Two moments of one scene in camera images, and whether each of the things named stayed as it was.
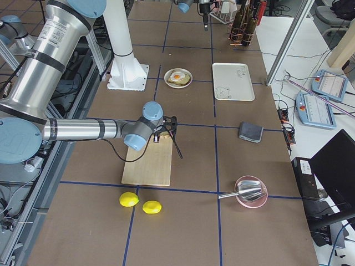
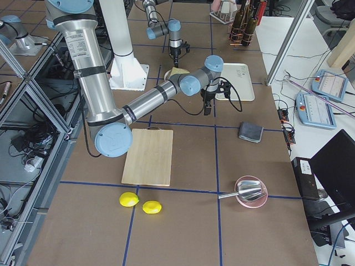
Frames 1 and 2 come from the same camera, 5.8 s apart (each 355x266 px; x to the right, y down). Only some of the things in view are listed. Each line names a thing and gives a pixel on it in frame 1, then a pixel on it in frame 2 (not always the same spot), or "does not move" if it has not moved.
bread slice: (165, 137) to (177, 71)
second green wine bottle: (250, 25) does not move
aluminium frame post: (289, 41) does not move
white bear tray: (232, 82) does not move
